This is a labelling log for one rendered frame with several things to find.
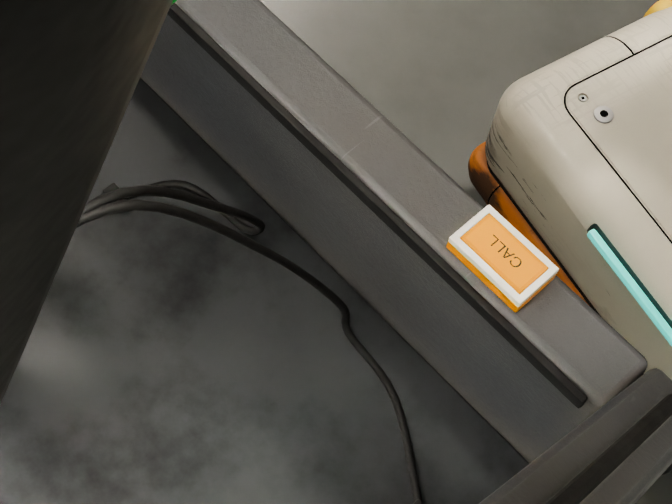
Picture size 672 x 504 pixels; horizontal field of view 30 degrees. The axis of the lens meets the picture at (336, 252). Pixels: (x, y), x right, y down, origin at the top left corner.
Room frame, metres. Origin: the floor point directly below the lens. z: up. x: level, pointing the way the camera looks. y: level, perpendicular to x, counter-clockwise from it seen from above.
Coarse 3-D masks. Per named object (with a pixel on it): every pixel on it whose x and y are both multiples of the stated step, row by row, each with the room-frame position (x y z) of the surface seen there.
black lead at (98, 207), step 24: (120, 192) 0.27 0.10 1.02; (144, 192) 0.27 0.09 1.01; (168, 192) 0.28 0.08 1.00; (96, 216) 0.25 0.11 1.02; (192, 216) 0.27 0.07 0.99; (240, 216) 0.33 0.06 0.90; (240, 240) 0.29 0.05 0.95; (288, 264) 0.30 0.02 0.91; (384, 384) 0.27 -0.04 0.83; (408, 432) 0.24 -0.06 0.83; (408, 456) 0.23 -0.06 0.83
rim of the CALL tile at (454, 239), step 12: (480, 216) 0.32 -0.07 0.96; (468, 228) 0.31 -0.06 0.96; (456, 240) 0.30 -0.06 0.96; (468, 252) 0.30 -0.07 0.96; (540, 252) 0.30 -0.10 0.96; (480, 264) 0.29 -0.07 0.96; (552, 264) 0.30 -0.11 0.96; (492, 276) 0.29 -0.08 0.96; (540, 276) 0.29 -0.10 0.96; (552, 276) 0.29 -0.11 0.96; (504, 288) 0.28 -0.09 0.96; (528, 288) 0.28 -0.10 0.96; (516, 300) 0.28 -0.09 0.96
